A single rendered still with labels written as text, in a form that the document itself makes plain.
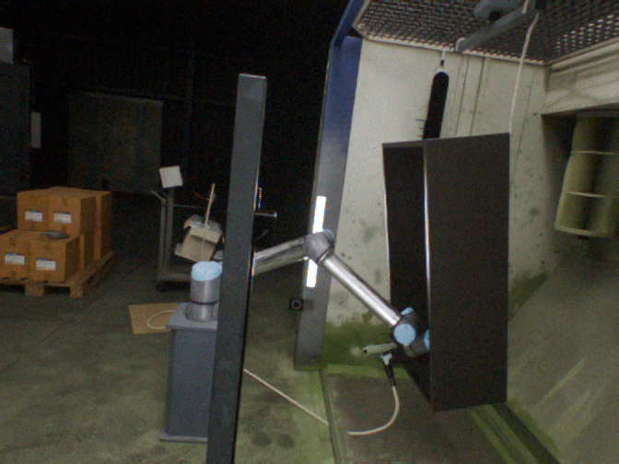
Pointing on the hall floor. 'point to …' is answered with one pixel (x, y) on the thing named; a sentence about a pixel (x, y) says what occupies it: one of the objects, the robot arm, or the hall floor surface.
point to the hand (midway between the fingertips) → (383, 354)
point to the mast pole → (236, 264)
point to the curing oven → (17, 117)
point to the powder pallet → (80, 282)
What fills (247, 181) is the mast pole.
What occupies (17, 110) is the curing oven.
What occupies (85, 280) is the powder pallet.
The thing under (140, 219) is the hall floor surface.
